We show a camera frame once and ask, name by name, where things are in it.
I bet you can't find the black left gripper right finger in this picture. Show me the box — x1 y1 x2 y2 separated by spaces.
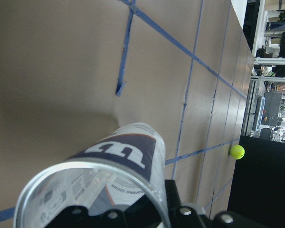
165 180 265 228

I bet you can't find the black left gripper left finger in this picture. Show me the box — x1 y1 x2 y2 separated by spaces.
46 196 157 228

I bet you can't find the clear tennis ball can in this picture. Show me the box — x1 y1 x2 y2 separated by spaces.
13 123 171 228

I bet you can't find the yellow tennis ball upper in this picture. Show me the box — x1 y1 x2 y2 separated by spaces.
229 145 245 160

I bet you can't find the brown paper table cover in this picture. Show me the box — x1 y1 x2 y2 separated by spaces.
0 0 253 228

